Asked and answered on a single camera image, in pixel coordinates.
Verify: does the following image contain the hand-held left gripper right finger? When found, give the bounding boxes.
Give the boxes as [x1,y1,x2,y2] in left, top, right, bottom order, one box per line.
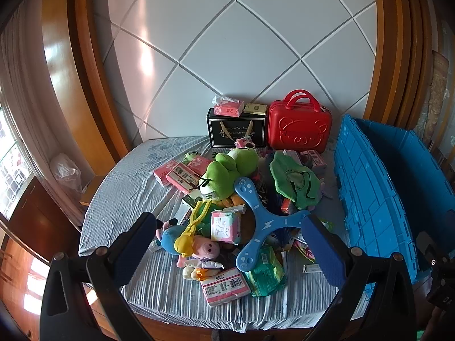
[300,214,416,341]

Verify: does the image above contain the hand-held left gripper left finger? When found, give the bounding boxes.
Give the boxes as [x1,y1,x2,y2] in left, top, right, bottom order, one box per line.
[40,212,159,341]

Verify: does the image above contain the green wet wipes pack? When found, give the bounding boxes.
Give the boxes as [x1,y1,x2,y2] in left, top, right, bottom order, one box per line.
[243,246,287,298]

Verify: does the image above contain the blue plastic crate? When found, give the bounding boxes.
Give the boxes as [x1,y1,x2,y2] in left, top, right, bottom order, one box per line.
[333,114,455,285]

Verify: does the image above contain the green frog hat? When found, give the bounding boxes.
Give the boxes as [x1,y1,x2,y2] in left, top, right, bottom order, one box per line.
[269,151,322,210]

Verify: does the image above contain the pink green snack packet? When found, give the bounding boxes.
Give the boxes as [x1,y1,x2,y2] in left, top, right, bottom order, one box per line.
[294,237,317,262]

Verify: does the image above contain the blue headed plush doll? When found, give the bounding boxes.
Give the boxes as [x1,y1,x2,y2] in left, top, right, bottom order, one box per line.
[155,219,193,256]

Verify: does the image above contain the blue feather duster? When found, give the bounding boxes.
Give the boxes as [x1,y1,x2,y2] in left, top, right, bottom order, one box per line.
[273,228,296,250]

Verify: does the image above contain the yellow plastic clip toy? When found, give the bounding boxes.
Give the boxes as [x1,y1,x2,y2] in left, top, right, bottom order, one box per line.
[174,200,214,257]

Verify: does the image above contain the orange white plush toy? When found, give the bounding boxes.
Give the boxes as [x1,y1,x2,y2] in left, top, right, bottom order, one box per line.
[182,266,211,281]

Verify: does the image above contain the pink floral tissue pack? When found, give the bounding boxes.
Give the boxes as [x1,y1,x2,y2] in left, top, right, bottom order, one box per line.
[187,155,213,176]
[153,165,178,188]

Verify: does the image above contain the white box green logo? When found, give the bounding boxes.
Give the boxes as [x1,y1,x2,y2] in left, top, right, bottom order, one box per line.
[181,189,204,209]

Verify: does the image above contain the pink pig plush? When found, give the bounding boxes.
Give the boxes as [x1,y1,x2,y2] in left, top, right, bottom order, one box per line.
[176,236,220,269]

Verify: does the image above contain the white sachet pack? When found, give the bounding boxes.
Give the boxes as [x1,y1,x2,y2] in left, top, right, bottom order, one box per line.
[183,259,224,271]

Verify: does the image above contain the pink tissue pack barcode side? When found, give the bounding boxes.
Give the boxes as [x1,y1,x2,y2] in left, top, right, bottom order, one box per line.
[166,163,202,194]

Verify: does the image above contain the pink white pad package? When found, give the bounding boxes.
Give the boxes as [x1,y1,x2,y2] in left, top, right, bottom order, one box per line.
[210,210,241,245]

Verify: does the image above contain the pink cardboard box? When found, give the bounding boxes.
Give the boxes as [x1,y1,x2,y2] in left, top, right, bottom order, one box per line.
[299,149,328,172]

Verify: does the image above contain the clear plastic bag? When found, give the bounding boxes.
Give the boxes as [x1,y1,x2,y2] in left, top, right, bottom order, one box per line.
[50,153,83,200]

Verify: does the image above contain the brown teddy bear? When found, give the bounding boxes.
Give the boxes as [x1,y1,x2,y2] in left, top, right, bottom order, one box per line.
[212,195,249,214]

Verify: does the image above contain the pink tissue pack white label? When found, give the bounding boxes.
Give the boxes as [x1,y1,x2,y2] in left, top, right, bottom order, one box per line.
[199,267,251,308]

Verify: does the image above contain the small green monster toy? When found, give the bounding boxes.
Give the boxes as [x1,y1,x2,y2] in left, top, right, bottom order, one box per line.
[183,150,204,166]

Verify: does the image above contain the wooden cabinet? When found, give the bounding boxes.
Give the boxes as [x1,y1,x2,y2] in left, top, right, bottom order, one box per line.
[0,178,93,341]

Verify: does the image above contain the red bear suitcase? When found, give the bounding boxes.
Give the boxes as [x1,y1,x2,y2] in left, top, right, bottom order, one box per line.
[267,90,333,151]

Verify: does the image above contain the black gift box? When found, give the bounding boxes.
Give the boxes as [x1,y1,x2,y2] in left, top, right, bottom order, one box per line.
[207,108,269,149]

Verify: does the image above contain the flat gold box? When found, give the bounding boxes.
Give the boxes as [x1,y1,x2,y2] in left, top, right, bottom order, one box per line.
[243,103,268,116]

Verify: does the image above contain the opened pink tissue pack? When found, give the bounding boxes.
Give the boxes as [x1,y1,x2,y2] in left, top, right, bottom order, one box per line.
[212,96,245,118]

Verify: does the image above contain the pink curtain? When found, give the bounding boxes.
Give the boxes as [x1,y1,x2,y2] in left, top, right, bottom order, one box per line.
[0,14,82,228]

